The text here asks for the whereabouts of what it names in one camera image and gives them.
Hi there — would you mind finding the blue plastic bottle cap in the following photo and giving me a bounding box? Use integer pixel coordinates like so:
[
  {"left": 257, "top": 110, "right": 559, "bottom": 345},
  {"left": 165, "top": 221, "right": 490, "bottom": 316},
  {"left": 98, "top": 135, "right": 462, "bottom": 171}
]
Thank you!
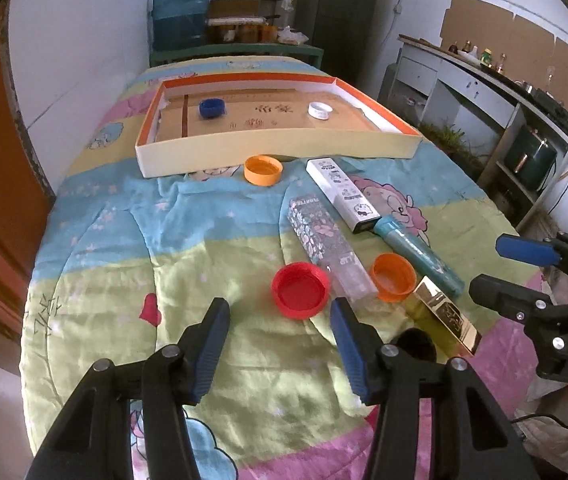
[{"left": 198, "top": 98, "right": 227, "bottom": 119}]

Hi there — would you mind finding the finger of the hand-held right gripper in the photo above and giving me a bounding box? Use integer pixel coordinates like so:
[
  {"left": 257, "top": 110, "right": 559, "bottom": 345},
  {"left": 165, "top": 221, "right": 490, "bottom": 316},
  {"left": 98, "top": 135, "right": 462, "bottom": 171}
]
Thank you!
[
  {"left": 468, "top": 274, "right": 568, "bottom": 328},
  {"left": 495, "top": 232, "right": 568, "bottom": 293}
]

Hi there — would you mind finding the white kitchen counter cabinet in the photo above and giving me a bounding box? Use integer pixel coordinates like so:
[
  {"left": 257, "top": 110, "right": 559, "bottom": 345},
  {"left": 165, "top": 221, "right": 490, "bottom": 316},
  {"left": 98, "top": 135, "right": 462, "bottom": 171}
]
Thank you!
[{"left": 394, "top": 35, "right": 568, "bottom": 231}]

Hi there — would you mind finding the dark green cooking pot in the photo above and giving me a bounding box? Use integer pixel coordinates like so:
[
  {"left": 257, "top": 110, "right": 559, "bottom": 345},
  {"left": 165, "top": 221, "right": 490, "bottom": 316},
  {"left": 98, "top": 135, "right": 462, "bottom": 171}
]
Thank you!
[{"left": 504, "top": 125, "right": 559, "bottom": 188}]

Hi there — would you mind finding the grey gas cylinder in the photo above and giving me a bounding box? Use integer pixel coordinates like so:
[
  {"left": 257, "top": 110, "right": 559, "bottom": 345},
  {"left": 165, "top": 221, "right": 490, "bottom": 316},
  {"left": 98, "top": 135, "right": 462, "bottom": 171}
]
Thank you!
[{"left": 378, "top": 62, "right": 401, "bottom": 111}]

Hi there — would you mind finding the green side table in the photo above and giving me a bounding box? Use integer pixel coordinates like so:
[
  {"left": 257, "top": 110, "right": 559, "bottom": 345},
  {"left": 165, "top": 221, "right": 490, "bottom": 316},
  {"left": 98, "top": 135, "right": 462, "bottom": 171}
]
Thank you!
[{"left": 150, "top": 42, "right": 325, "bottom": 68}]

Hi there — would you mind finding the blue water jug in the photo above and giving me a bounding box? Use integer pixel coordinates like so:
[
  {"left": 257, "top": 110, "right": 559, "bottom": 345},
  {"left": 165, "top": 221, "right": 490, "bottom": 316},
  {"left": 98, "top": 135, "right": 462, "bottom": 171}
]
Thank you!
[{"left": 151, "top": 0, "right": 213, "bottom": 52}]

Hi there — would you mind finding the orange plastic bottle cap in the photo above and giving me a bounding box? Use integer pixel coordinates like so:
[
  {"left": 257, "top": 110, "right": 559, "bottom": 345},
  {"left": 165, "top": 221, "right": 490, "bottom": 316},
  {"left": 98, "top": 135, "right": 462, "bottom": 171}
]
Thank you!
[
  {"left": 243, "top": 155, "right": 284, "bottom": 187},
  {"left": 369, "top": 253, "right": 417, "bottom": 303}
]

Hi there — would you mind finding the gold lipstick box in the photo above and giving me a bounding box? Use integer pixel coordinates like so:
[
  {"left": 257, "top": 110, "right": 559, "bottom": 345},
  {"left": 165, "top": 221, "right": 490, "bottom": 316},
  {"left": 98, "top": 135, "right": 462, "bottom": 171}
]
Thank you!
[{"left": 405, "top": 276, "right": 482, "bottom": 358}]

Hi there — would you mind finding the cartoon printed blanket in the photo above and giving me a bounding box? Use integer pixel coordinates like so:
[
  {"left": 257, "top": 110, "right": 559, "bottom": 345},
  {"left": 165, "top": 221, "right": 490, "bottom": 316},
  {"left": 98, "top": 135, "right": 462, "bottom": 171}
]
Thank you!
[{"left": 19, "top": 55, "right": 544, "bottom": 480}]

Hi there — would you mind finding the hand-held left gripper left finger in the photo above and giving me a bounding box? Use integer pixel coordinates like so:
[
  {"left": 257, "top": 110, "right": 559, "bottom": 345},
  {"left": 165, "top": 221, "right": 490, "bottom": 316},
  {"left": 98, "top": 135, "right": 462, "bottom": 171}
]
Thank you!
[{"left": 26, "top": 297, "right": 232, "bottom": 480}]

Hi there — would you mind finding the white patterned long box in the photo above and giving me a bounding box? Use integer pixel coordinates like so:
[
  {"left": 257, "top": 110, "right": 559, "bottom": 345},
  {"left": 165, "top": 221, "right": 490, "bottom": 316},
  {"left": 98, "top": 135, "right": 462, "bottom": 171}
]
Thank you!
[{"left": 306, "top": 158, "right": 383, "bottom": 234}]

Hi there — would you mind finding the dark grey refrigerator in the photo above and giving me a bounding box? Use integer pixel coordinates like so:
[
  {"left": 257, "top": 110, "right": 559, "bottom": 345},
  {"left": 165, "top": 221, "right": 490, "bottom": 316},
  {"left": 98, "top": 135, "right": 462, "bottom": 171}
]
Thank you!
[{"left": 294, "top": 0, "right": 382, "bottom": 86}]

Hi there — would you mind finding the orange-rimmed cardboard tray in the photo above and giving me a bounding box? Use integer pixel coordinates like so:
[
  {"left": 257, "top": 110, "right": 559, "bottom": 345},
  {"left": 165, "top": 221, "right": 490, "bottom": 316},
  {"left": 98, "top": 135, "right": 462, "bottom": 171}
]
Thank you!
[{"left": 135, "top": 73, "right": 423, "bottom": 179}]

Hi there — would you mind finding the white plastic bag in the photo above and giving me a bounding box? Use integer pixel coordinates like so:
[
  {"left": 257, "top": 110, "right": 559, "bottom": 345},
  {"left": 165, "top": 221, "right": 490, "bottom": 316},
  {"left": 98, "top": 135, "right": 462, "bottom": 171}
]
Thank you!
[{"left": 276, "top": 25, "right": 309, "bottom": 45}]

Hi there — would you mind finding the floral lip product box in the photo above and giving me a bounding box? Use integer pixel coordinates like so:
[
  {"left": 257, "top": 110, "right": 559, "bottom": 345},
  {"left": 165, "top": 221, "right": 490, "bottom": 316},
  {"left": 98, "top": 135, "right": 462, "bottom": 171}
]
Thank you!
[{"left": 288, "top": 196, "right": 379, "bottom": 302}]

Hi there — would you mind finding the red plastic bottle cap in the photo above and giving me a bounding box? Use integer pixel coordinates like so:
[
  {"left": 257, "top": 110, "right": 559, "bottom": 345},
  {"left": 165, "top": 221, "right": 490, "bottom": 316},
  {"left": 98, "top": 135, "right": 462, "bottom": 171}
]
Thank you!
[{"left": 271, "top": 263, "right": 331, "bottom": 320}]

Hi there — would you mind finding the black gas stove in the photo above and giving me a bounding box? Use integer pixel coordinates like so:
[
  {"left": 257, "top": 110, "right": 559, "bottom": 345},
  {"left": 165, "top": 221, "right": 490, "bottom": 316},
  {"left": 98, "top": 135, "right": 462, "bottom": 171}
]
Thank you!
[{"left": 528, "top": 87, "right": 568, "bottom": 143}]

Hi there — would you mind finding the black plastic bottle cap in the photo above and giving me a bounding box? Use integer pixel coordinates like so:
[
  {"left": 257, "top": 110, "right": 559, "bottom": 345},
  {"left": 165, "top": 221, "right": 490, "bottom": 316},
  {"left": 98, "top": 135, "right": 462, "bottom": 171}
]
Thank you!
[{"left": 395, "top": 328, "right": 437, "bottom": 361}]

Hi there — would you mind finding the cardboard wall panel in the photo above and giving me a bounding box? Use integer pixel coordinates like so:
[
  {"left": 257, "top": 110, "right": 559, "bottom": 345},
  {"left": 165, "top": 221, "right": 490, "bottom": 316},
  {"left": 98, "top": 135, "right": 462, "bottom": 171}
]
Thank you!
[{"left": 438, "top": 0, "right": 568, "bottom": 93}]

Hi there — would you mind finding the black cable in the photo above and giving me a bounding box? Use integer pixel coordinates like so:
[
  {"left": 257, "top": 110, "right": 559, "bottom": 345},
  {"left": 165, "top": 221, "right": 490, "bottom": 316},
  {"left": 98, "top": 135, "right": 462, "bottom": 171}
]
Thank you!
[{"left": 514, "top": 400, "right": 568, "bottom": 436}]

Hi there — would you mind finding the teal cylindrical tube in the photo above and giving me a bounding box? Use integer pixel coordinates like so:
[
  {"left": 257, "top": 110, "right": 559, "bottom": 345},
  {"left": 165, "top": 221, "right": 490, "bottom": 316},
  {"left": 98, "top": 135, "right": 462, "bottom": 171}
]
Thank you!
[{"left": 374, "top": 213, "right": 466, "bottom": 297}]

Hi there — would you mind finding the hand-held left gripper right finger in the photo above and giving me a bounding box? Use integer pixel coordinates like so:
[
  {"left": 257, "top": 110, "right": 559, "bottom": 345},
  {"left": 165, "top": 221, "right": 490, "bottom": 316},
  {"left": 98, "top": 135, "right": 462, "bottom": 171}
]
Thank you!
[{"left": 330, "top": 296, "right": 534, "bottom": 480}]

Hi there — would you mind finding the green potted plant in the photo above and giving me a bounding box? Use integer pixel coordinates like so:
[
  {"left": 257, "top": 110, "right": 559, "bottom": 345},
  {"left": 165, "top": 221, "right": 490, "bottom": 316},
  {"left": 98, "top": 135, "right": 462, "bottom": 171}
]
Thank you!
[{"left": 421, "top": 122, "right": 484, "bottom": 176}]

